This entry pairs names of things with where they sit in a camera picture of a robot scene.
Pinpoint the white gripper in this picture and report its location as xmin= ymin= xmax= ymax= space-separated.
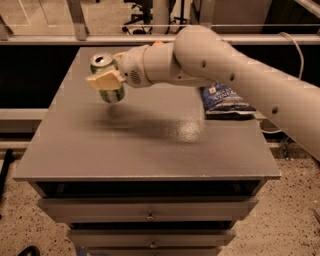
xmin=86 ymin=45 xmax=149 ymax=90

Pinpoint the green soda can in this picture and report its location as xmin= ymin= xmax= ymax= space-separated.
xmin=86 ymin=52 xmax=125 ymax=104

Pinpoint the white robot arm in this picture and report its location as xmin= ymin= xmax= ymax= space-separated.
xmin=87 ymin=26 xmax=320 ymax=160

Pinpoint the orange fruit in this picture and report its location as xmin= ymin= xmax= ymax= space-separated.
xmin=152 ymin=41 xmax=164 ymax=46

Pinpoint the black office chair base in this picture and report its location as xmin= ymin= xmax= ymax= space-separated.
xmin=122 ymin=0 xmax=191 ymax=35

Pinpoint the blue potato chip bag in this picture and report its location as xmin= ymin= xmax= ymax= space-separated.
xmin=200 ymin=81 xmax=256 ymax=115

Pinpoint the grey drawer cabinet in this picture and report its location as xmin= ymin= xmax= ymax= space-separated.
xmin=15 ymin=47 xmax=280 ymax=256

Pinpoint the black pole at left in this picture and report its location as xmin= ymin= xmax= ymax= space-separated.
xmin=0 ymin=149 xmax=15 ymax=200

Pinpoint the upper grey drawer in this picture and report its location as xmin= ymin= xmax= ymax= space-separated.
xmin=38 ymin=197 xmax=258 ymax=223

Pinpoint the grey drawer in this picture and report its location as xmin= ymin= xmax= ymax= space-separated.
xmin=68 ymin=229 xmax=235 ymax=249
xmin=38 ymin=197 xmax=258 ymax=223

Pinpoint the lower grey drawer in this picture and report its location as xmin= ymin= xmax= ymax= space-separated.
xmin=68 ymin=229 xmax=235 ymax=249

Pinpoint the black shoe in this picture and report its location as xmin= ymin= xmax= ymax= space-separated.
xmin=18 ymin=246 xmax=40 ymax=256

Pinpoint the white cable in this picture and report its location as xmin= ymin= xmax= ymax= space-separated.
xmin=266 ymin=31 xmax=305 ymax=135

